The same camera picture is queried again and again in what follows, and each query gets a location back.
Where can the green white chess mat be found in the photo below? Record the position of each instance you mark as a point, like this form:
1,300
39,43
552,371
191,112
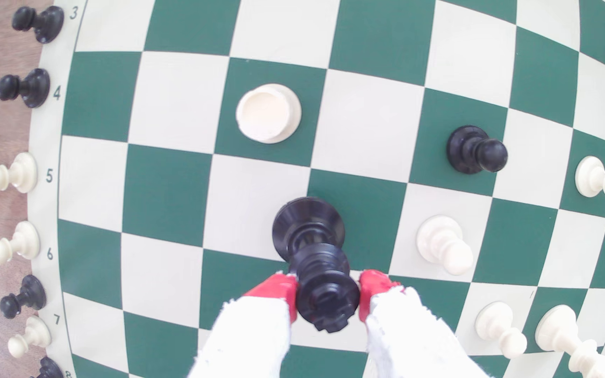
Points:
176,99

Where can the white chess pawn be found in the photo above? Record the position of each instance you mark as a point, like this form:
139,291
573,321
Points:
37,332
594,176
441,241
497,325
24,240
21,173

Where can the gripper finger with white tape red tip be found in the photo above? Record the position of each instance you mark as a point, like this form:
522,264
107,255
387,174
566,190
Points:
407,341
250,341

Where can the white pawn lower centre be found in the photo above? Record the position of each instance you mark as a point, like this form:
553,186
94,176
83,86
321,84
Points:
268,113

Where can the white chess king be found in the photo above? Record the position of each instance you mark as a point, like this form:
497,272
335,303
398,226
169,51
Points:
560,328

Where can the black chess piece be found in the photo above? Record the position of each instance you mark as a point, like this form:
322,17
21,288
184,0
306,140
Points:
50,368

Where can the black pawn blue circled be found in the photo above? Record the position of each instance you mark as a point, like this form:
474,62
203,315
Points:
318,262

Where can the black chess pawn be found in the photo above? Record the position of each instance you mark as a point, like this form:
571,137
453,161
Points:
470,149
32,88
30,293
45,23

